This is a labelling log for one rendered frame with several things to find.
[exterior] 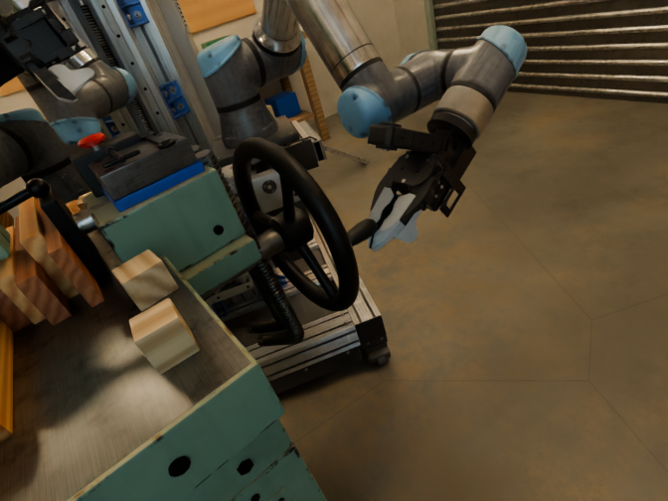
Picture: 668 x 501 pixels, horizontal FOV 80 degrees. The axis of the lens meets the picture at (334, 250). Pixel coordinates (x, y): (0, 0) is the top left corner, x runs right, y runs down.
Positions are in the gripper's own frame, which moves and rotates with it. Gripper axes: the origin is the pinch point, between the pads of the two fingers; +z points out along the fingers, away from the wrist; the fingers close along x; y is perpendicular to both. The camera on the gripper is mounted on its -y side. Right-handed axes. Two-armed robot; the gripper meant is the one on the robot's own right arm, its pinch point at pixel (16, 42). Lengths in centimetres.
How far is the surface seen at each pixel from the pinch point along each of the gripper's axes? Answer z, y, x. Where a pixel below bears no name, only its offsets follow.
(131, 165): 16.6, -0.4, 13.9
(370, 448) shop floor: -1, 0, 115
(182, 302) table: 28.6, -5.6, 23.0
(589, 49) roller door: -71, 270, 132
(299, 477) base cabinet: 34, -10, 47
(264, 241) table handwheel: 13.1, 7.0, 32.9
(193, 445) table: 40.6, -10.6, 24.7
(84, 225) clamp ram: 12.0, -8.0, 17.1
